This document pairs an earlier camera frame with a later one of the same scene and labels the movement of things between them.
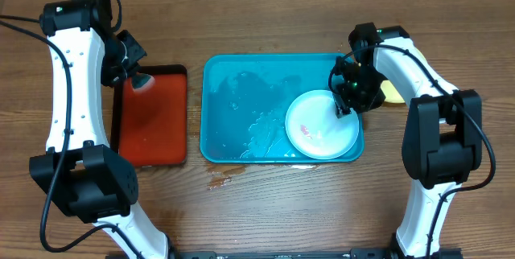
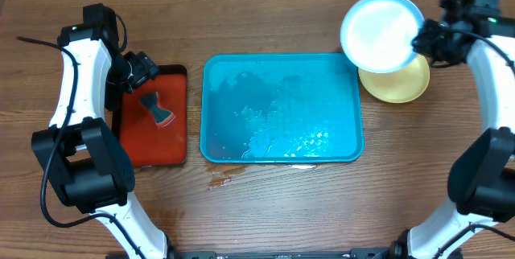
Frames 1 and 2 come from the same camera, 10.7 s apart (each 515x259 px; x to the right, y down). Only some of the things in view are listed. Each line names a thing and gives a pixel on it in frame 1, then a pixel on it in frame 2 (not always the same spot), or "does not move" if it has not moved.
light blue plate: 314,129 to 377,30
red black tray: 150,127 does not move
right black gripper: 351,102 to 425,45
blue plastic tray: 245,99 does not move
